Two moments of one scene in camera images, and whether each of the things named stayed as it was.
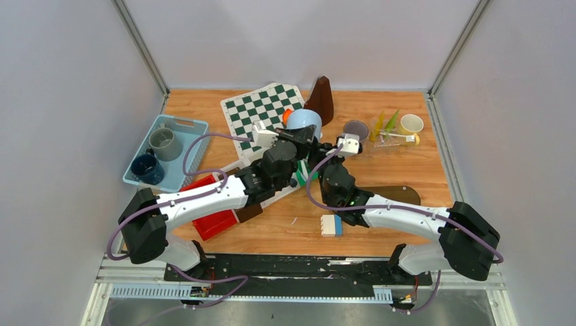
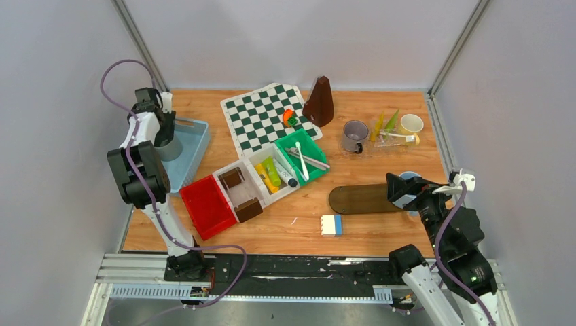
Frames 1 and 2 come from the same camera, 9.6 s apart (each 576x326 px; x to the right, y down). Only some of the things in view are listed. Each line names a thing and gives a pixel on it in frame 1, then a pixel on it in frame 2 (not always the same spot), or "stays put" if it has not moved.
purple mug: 356,128 stays put
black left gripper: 303,134 -> 168,134
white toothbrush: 410,138 stays put
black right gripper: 329,156 -> 397,185
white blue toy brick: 331,225 stays put
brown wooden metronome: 322,101 stays put
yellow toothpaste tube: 378,127 stays put
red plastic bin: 207,227 stays put
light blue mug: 299,118 -> 408,198
